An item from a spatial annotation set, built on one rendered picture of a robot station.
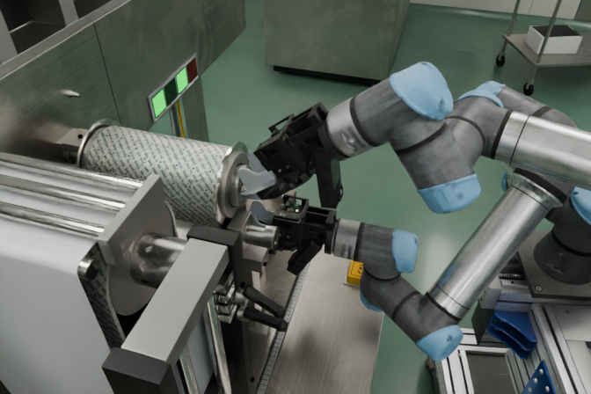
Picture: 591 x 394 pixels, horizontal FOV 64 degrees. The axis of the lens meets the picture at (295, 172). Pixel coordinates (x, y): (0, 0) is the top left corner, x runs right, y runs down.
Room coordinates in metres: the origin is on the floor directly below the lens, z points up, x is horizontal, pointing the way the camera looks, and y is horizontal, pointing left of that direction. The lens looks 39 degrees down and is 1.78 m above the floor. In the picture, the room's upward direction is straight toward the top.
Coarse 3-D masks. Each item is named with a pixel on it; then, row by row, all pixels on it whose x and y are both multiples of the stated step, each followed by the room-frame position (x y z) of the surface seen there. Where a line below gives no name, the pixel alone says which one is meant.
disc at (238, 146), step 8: (240, 144) 0.66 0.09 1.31; (232, 152) 0.63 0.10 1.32; (248, 152) 0.69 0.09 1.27; (224, 160) 0.60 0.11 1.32; (224, 168) 0.59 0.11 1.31; (216, 184) 0.57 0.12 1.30; (216, 192) 0.56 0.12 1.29; (216, 200) 0.56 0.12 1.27; (216, 208) 0.55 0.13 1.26; (240, 208) 0.64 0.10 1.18; (216, 216) 0.55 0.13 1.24; (224, 216) 0.57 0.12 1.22; (224, 224) 0.57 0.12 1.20
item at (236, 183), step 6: (234, 174) 0.61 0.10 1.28; (234, 180) 0.60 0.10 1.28; (240, 180) 0.60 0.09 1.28; (234, 186) 0.59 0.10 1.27; (240, 186) 0.60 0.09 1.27; (234, 192) 0.58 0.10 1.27; (234, 198) 0.58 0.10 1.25; (240, 198) 0.59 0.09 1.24; (234, 204) 0.58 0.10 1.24; (240, 204) 0.59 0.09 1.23
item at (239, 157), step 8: (96, 136) 0.68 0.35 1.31; (88, 152) 0.65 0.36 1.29; (240, 152) 0.64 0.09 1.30; (232, 160) 0.61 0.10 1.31; (240, 160) 0.64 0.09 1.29; (248, 160) 0.67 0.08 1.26; (232, 168) 0.61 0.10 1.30; (224, 176) 0.59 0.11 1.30; (224, 184) 0.58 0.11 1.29; (224, 192) 0.57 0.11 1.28; (224, 200) 0.57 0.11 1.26; (224, 208) 0.57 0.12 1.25; (232, 208) 0.59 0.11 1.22; (232, 216) 0.59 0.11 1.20
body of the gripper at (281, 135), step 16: (304, 112) 0.58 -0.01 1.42; (320, 112) 0.57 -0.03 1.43; (272, 128) 0.62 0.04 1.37; (288, 128) 0.57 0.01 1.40; (304, 128) 0.57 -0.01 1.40; (320, 128) 0.54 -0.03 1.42; (272, 144) 0.54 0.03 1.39; (288, 144) 0.55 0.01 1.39; (304, 144) 0.55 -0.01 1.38; (320, 144) 0.55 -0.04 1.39; (272, 160) 0.55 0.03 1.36; (288, 160) 0.54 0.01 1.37; (304, 160) 0.55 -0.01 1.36; (288, 176) 0.54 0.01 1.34; (304, 176) 0.53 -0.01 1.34
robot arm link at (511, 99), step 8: (480, 88) 0.79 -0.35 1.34; (488, 88) 0.79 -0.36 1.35; (496, 88) 0.79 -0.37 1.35; (504, 88) 0.78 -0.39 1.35; (496, 96) 0.76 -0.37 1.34; (504, 96) 0.76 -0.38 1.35; (512, 96) 0.76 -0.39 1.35; (520, 96) 0.76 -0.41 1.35; (504, 104) 0.74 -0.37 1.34; (512, 104) 0.74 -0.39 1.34; (520, 104) 0.73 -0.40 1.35; (528, 104) 0.73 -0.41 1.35; (536, 104) 0.73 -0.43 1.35; (520, 112) 0.71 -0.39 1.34; (528, 112) 0.71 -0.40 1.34; (536, 112) 0.71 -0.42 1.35; (544, 112) 0.70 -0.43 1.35; (512, 168) 0.80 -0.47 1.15; (504, 176) 0.96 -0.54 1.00; (504, 184) 0.95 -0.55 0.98
